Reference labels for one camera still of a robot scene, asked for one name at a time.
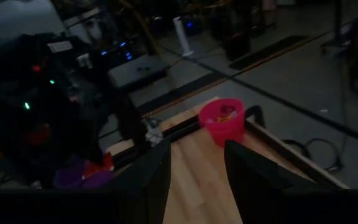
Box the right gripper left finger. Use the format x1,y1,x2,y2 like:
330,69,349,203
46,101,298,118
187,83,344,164
113,138,173,224

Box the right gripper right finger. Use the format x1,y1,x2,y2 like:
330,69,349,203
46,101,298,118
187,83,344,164
223,139,323,224

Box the red candy bag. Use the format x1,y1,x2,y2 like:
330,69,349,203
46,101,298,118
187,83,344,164
82,151,115,177

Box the yellow candy bag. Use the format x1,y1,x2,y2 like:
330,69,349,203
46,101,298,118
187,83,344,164
215,114,238,124

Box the purple halloween bucket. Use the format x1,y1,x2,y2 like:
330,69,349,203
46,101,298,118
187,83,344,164
53,154,115,190

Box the pink halloween bucket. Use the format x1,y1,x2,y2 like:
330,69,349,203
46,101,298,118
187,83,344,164
198,98,246,148

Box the black floor mat striped edge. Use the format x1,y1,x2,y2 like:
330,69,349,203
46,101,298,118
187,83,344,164
228,34,310,71
137,70,229,116

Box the black device blue lights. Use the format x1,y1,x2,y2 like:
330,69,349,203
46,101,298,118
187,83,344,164
98,39,136,65

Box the black floor cable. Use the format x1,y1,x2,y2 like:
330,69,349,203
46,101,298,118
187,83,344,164
245,105,344,172

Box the white upright post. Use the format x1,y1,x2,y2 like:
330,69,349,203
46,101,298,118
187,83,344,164
172,16,195,57

